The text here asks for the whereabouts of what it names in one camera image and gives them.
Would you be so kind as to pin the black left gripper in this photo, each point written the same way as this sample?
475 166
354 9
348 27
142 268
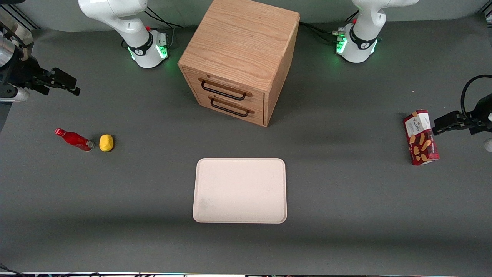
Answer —
480 114

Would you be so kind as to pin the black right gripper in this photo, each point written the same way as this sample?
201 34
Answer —
20 72

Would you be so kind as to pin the red coke bottle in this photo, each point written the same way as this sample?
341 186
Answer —
75 140

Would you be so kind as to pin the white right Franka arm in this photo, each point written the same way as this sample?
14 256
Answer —
130 23

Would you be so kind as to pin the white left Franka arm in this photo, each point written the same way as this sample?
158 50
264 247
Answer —
363 38

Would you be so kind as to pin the beige plastic tray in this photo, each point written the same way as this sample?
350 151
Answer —
240 190

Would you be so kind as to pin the red cookie box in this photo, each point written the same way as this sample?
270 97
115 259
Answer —
421 138

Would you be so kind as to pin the yellow lemon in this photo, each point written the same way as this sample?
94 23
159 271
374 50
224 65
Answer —
106 142

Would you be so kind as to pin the wooden drawer front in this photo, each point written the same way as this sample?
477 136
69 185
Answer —
234 109
230 86

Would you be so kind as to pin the wooden drawer cabinet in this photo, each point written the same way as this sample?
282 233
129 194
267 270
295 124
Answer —
246 42

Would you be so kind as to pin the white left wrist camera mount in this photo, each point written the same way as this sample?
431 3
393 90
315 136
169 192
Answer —
489 145

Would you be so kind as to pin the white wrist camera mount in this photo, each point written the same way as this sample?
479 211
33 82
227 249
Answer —
15 94
489 145

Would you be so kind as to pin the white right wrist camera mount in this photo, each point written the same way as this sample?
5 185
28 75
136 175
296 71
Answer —
15 94

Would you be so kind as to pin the aluminium frame rail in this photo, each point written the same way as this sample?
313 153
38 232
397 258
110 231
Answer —
19 17

